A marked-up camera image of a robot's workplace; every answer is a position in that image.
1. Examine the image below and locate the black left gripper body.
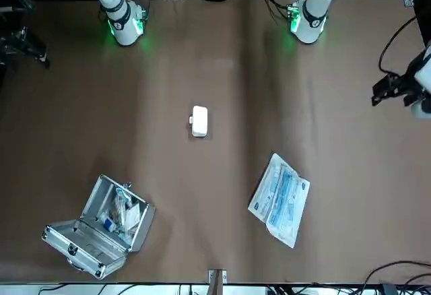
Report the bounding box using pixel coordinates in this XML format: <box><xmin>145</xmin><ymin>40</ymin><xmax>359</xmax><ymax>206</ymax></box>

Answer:
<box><xmin>399</xmin><ymin>69</ymin><xmax>426</xmax><ymax>106</ymax></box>

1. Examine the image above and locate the small white medicine box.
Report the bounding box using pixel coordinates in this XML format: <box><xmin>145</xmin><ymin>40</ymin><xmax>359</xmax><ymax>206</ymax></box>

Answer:
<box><xmin>187</xmin><ymin>105</ymin><xmax>211</xmax><ymax>139</ymax></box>

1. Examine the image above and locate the blue white small box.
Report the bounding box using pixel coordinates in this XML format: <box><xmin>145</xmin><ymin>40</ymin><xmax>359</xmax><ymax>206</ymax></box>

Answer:
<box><xmin>102</xmin><ymin>217</ymin><xmax>118</xmax><ymax>234</ymax></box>

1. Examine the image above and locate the blue white mask packet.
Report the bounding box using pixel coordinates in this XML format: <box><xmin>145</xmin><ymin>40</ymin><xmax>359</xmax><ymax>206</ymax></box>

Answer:
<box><xmin>248</xmin><ymin>153</ymin><xmax>299</xmax><ymax>230</ymax></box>
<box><xmin>265</xmin><ymin>166</ymin><xmax>310</xmax><ymax>249</ymax></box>

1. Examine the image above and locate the aluminium first aid case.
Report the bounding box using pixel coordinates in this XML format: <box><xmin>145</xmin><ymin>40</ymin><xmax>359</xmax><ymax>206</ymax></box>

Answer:
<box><xmin>41</xmin><ymin>174</ymin><xmax>156</xmax><ymax>281</ymax></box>

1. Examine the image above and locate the black tripod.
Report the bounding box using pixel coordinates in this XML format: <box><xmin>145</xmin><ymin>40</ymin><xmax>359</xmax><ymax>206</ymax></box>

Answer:
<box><xmin>0</xmin><ymin>27</ymin><xmax>51</xmax><ymax>70</ymax></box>

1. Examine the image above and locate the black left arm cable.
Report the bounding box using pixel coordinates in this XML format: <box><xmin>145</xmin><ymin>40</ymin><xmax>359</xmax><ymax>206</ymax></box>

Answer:
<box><xmin>378</xmin><ymin>15</ymin><xmax>418</xmax><ymax>74</ymax></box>

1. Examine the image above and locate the black stand post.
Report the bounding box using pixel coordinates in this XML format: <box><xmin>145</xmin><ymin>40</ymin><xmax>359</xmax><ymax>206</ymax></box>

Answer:
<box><xmin>412</xmin><ymin>1</ymin><xmax>431</xmax><ymax>50</ymax></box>

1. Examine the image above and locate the aluminium frame post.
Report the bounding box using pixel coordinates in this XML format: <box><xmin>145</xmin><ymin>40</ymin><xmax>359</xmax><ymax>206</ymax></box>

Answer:
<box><xmin>207</xmin><ymin>268</ymin><xmax>228</xmax><ymax>295</ymax></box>

